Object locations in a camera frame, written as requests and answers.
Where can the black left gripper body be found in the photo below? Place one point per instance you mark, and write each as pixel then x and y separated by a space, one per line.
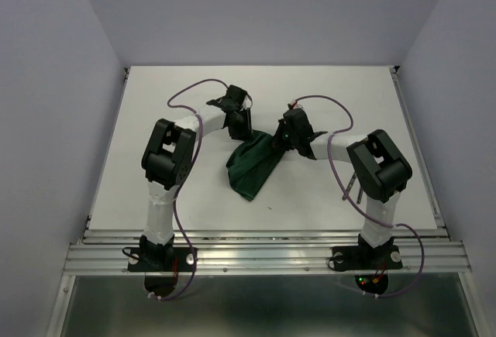
pixel 242 126

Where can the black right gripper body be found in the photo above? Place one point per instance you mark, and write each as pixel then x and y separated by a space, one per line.
pixel 283 139

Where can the dark green cloth napkin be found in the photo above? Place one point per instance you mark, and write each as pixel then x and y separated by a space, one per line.
pixel 251 164

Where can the steel fork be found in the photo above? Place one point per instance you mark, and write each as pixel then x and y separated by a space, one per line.
pixel 349 187

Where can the steel table knife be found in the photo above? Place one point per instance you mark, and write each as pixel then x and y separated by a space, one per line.
pixel 359 196

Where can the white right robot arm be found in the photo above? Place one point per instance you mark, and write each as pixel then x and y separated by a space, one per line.
pixel 379 166

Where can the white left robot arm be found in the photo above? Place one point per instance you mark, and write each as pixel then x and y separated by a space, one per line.
pixel 169 158

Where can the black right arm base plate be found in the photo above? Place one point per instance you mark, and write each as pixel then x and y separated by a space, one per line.
pixel 363 256

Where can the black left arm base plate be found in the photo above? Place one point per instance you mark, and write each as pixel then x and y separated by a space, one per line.
pixel 157 258

